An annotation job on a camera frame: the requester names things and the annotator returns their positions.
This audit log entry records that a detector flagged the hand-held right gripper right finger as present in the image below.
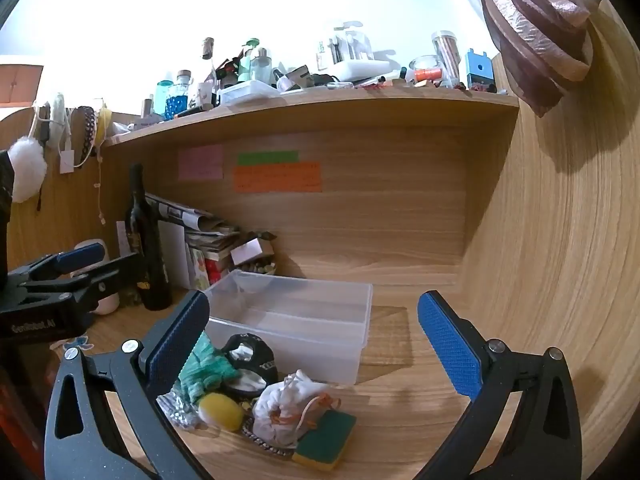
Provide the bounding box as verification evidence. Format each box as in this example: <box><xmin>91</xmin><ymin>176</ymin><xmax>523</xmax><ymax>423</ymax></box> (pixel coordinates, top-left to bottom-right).
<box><xmin>416</xmin><ymin>290</ymin><xmax>584</xmax><ymax>480</ymax></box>

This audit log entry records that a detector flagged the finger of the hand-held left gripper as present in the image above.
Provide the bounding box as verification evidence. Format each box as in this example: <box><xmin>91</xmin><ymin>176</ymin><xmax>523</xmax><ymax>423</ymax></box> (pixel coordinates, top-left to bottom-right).
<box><xmin>10</xmin><ymin>243</ymin><xmax>108</xmax><ymax>287</ymax></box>
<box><xmin>25</xmin><ymin>252</ymin><xmax>147</xmax><ymax>312</ymax></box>

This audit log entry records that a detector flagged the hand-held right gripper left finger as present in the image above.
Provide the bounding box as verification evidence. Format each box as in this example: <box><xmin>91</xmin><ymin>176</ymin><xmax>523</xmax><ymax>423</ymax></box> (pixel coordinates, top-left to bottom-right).
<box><xmin>44</xmin><ymin>290</ymin><xmax>211</xmax><ymax>480</ymax></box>

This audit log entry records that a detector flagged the green knitted cloth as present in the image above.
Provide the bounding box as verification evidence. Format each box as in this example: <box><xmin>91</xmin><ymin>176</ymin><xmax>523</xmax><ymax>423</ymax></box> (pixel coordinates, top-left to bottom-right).
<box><xmin>176</xmin><ymin>331</ymin><xmax>239</xmax><ymax>406</ymax></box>

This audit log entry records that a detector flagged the silver mesh pouch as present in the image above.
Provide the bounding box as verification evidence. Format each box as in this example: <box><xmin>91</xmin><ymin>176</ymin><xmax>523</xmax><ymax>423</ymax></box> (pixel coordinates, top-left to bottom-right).
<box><xmin>157</xmin><ymin>385</ymin><xmax>209</xmax><ymax>433</ymax></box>

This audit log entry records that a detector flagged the black fabric band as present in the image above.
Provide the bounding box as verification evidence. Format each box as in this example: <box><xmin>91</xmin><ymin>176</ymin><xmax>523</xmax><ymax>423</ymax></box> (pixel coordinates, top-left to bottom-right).
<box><xmin>220</xmin><ymin>333</ymin><xmax>277</xmax><ymax>397</ymax></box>

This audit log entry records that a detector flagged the yellow round puff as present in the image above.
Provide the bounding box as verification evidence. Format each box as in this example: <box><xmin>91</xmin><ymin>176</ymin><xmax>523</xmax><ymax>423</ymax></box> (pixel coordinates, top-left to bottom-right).
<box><xmin>198</xmin><ymin>393</ymin><xmax>245</xmax><ymax>433</ymax></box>

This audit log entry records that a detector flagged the clear plastic storage box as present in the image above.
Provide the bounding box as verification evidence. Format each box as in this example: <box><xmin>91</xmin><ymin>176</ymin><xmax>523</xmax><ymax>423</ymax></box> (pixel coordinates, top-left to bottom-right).
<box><xmin>204</xmin><ymin>269</ymin><xmax>374</xmax><ymax>386</ymax></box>

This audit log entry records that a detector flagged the white drawstring pouch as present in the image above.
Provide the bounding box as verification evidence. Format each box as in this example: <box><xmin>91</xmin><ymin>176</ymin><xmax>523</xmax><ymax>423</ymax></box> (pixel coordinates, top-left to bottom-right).
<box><xmin>253</xmin><ymin>369</ymin><xmax>342</xmax><ymax>449</ymax></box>

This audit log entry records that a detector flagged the yellow green sponge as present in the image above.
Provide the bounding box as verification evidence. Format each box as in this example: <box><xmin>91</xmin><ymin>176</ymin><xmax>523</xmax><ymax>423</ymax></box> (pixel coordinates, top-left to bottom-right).
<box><xmin>292</xmin><ymin>408</ymin><xmax>358</xmax><ymax>473</ymax></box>

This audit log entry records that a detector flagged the white cup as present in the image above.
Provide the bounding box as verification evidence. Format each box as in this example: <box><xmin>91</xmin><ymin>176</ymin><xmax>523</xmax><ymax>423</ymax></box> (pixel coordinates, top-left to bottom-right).
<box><xmin>70</xmin><ymin>241</ymin><xmax>121</xmax><ymax>315</ymax></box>

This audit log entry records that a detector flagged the dark wine bottle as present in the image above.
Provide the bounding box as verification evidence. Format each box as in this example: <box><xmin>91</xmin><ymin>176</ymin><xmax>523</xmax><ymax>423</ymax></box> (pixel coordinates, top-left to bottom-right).
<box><xmin>128</xmin><ymin>163</ymin><xmax>174</xmax><ymax>312</ymax></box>

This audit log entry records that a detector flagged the row of books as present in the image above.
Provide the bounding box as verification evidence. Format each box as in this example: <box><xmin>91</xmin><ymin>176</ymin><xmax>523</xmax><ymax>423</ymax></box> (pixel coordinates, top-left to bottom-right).
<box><xmin>185</xmin><ymin>240</ymin><xmax>277</xmax><ymax>291</ymax></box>

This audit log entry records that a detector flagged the stack of newspapers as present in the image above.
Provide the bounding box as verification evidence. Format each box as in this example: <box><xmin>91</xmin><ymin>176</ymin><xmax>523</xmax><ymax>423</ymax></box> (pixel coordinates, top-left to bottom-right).
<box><xmin>145</xmin><ymin>193</ymin><xmax>241</xmax><ymax>252</ymax></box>

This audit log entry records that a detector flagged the white fluffy pompom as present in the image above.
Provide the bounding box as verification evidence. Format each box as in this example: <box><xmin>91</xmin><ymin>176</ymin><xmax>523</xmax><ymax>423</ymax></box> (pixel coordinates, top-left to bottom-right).
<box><xmin>9</xmin><ymin>136</ymin><xmax>49</xmax><ymax>205</ymax></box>

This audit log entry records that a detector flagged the black beaded headband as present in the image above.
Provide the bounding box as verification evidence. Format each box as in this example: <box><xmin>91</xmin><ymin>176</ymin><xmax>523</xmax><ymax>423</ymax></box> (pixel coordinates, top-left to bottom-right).
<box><xmin>75</xmin><ymin>106</ymin><xmax>98</xmax><ymax>167</ymax></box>

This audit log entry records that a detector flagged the pink sticky note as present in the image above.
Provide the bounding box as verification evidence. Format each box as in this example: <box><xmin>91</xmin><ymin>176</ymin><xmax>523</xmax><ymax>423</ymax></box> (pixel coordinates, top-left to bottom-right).
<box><xmin>178</xmin><ymin>144</ymin><xmax>225</xmax><ymax>182</ymax></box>

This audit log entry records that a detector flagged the blue bead bottle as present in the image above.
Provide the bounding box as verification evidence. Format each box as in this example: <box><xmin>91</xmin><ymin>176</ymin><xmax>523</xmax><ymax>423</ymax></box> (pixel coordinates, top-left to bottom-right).
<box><xmin>165</xmin><ymin>70</ymin><xmax>194</xmax><ymax>117</ymax></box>

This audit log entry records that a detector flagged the orange sticky note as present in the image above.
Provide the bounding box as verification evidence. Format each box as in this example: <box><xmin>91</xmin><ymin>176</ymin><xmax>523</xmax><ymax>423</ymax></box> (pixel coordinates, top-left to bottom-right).
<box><xmin>233</xmin><ymin>162</ymin><xmax>323</xmax><ymax>194</ymax></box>

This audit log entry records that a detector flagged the green sticky note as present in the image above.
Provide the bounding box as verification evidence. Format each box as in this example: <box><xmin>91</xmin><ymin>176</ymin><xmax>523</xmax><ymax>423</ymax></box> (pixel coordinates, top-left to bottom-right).
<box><xmin>237</xmin><ymin>151</ymin><xmax>300</xmax><ymax>167</ymax></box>

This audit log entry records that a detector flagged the clear lidded container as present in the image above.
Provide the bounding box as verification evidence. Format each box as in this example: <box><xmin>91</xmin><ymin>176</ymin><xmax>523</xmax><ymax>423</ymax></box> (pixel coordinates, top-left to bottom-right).
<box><xmin>219</xmin><ymin>80</ymin><xmax>282</xmax><ymax>107</ymax></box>

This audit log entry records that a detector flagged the green cap cosmetic bottle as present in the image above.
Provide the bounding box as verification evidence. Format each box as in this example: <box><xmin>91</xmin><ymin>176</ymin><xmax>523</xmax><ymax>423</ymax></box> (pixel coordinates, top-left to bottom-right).
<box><xmin>237</xmin><ymin>38</ymin><xmax>262</xmax><ymax>83</ymax></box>

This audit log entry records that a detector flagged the blue plastic box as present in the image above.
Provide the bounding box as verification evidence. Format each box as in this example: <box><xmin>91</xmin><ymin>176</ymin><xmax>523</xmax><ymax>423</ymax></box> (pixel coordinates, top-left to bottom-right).
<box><xmin>465</xmin><ymin>48</ymin><xmax>496</xmax><ymax>92</ymax></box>

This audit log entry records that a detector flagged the round glass jar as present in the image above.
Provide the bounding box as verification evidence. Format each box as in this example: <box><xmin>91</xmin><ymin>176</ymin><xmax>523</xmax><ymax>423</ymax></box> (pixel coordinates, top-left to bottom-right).
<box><xmin>409</xmin><ymin>55</ymin><xmax>445</xmax><ymax>86</ymax></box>

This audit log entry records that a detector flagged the clear jar of sticks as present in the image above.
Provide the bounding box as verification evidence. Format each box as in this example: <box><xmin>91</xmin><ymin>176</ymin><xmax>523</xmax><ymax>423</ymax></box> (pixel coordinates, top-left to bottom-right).
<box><xmin>431</xmin><ymin>31</ymin><xmax>462</xmax><ymax>89</ymax></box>

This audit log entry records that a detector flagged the white plastic tray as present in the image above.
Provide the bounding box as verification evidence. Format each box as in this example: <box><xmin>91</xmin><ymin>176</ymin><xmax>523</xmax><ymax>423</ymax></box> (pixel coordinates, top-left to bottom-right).
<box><xmin>325</xmin><ymin>58</ymin><xmax>393</xmax><ymax>83</ymax></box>

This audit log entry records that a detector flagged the mauve sheer cloth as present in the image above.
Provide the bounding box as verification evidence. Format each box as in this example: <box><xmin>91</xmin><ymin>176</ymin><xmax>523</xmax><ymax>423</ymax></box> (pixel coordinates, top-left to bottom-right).
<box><xmin>420</xmin><ymin>0</ymin><xmax>606</xmax><ymax>119</ymax></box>

